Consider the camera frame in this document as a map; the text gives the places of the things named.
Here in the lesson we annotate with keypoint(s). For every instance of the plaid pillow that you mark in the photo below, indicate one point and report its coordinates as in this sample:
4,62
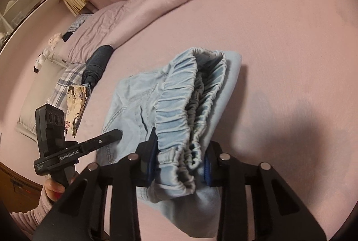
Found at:
65,81
78,21

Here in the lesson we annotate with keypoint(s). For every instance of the yellow printed cloth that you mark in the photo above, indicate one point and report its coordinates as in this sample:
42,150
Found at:
75,106

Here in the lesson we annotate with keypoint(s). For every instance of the person's left hand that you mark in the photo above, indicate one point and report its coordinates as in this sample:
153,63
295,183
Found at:
53,187

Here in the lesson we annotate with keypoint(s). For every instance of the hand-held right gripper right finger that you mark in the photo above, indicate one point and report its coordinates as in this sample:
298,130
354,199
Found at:
208,174

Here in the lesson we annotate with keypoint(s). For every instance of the pink pillow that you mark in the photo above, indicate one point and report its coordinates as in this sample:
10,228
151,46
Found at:
89,34

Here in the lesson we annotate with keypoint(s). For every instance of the stack of books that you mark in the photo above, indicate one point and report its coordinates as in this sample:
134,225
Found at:
74,0

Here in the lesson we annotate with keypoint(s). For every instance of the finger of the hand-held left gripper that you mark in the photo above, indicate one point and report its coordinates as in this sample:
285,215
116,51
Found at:
103,139

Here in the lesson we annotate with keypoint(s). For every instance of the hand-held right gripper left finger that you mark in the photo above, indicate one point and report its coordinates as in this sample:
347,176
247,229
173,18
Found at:
149,171

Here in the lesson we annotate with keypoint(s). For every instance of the white plush toy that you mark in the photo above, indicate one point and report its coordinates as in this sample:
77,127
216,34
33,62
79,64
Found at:
39,60
54,40

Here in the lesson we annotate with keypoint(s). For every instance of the light blue denim pants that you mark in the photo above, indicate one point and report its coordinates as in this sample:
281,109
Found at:
134,106

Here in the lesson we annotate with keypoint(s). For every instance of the wooden bed frame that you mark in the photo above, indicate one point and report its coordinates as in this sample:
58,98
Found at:
16,185

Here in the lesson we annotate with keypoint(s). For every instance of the pink bed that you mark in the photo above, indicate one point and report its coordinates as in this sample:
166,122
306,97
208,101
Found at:
279,48

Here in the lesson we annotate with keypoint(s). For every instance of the dark grey folded clothing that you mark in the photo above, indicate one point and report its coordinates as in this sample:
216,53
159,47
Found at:
96,64

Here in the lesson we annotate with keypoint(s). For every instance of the person's left forearm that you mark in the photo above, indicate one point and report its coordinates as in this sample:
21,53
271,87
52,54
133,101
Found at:
30,215

